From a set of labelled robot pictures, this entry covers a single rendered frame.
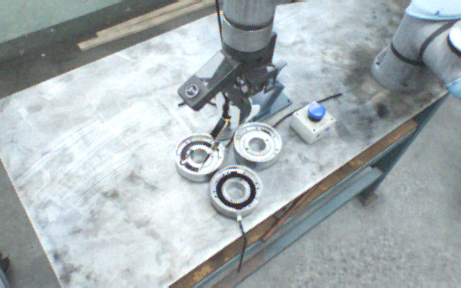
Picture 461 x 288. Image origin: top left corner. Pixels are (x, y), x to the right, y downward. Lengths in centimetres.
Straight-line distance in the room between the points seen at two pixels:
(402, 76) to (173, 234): 68
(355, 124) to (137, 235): 57
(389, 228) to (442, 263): 23
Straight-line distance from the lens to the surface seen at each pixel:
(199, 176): 80
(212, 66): 62
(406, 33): 103
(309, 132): 89
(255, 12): 54
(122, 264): 77
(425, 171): 206
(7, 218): 185
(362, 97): 105
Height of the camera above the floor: 152
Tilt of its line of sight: 54 degrees down
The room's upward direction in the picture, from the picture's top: 6 degrees clockwise
